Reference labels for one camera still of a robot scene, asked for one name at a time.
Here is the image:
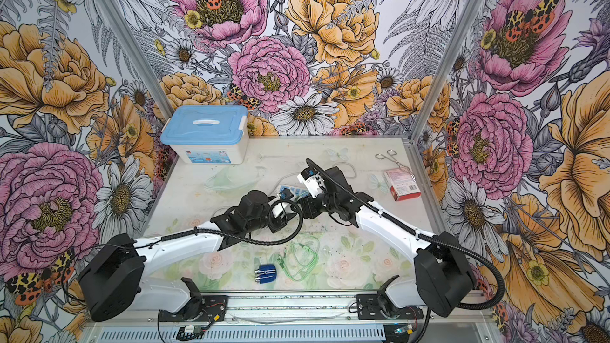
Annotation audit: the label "green charging cable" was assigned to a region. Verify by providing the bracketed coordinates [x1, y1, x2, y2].
[277, 239, 320, 283]

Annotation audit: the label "white usb charger adapter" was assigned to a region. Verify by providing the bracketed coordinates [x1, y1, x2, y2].
[272, 202, 293, 219]

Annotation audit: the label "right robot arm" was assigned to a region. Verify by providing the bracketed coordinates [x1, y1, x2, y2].
[298, 167, 476, 318]

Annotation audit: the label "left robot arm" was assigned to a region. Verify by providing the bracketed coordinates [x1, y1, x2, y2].
[77, 190, 304, 322]

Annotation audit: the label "red white medicine box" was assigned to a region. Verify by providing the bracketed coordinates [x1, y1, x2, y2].
[384, 168, 421, 202]

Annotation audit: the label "metal surgical scissors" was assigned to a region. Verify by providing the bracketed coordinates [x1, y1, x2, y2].
[375, 149, 405, 168]

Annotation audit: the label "blue lid storage box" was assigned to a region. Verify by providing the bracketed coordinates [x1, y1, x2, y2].
[160, 106, 249, 165]

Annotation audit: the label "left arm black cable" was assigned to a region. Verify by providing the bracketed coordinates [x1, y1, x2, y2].
[152, 197, 304, 247]

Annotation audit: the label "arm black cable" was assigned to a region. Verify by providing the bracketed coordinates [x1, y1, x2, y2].
[304, 158, 506, 311]
[152, 197, 304, 247]

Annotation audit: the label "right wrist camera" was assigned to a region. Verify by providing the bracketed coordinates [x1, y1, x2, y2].
[297, 168, 326, 198]

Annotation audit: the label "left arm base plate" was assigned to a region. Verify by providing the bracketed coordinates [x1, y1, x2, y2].
[158, 295, 229, 322]

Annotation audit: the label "aluminium front rail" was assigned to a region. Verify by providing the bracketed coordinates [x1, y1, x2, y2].
[80, 291, 502, 342]

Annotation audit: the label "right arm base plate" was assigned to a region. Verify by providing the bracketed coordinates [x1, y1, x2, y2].
[355, 293, 424, 322]

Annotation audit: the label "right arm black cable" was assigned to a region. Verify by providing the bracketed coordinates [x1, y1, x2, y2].
[304, 158, 506, 311]

